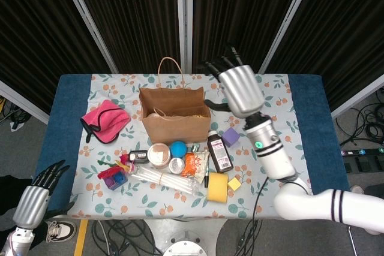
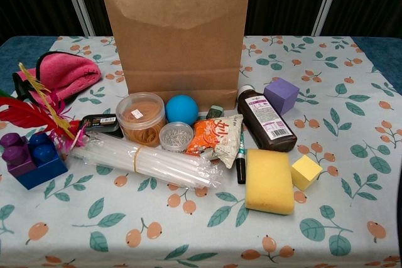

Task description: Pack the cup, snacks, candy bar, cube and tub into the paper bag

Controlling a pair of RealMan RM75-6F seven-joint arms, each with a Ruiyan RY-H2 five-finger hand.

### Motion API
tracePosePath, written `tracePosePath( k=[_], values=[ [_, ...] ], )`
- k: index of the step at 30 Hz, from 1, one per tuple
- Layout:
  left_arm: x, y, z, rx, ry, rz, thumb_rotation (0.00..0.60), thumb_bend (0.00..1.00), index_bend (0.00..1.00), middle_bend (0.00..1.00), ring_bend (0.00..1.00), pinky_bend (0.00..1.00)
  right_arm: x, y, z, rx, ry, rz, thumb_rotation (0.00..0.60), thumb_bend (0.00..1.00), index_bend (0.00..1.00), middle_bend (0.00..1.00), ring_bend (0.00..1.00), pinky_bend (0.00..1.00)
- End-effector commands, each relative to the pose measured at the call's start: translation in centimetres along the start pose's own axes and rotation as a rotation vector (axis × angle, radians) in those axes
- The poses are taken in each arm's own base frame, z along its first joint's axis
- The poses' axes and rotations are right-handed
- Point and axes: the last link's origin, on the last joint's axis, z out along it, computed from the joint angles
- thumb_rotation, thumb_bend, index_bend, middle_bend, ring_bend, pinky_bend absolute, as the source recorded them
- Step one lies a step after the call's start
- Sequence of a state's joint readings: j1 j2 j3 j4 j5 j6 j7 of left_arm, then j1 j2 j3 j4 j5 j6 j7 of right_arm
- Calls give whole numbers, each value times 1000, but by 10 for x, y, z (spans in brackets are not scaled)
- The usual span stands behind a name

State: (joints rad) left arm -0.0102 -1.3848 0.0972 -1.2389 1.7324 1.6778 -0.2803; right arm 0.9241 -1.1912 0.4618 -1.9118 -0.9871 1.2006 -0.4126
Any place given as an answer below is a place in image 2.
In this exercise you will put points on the purple foam cube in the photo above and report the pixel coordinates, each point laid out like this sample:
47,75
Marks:
281,95

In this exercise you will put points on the small clear jar of pins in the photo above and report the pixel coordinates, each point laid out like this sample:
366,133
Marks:
176,137

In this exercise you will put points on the brown medicine bottle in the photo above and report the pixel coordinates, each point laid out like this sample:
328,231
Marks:
267,123

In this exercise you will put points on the black marker pen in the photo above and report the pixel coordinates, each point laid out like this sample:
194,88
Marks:
241,170

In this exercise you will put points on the orange white snack packet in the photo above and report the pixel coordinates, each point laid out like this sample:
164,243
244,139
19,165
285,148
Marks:
213,136

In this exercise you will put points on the pink cloth with black trim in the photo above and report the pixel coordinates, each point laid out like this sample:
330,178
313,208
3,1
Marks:
69,73

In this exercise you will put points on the clear jar of rubber bands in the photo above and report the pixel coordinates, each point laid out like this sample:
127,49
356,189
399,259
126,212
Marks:
141,120

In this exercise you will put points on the black tin with label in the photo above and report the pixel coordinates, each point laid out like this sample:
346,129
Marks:
100,122

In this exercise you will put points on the yellow foam cube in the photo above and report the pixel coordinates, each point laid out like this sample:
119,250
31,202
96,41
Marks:
306,172

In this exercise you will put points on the brown paper bag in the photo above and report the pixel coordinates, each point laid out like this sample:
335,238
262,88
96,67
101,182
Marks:
179,45

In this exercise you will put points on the colourful feather toy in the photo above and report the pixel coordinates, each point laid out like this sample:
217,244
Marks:
25,114

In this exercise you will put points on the bundle of clear straws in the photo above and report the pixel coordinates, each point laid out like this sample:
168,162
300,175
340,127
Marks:
141,158

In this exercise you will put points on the blue rubber ball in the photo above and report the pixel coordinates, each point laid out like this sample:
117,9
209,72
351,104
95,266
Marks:
182,110

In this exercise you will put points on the blue purple toy block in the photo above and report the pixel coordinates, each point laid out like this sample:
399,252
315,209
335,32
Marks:
34,167

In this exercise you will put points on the yellow sponge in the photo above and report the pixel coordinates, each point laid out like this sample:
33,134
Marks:
270,181

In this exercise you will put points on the floral print tablecloth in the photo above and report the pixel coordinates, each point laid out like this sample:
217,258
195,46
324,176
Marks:
157,217

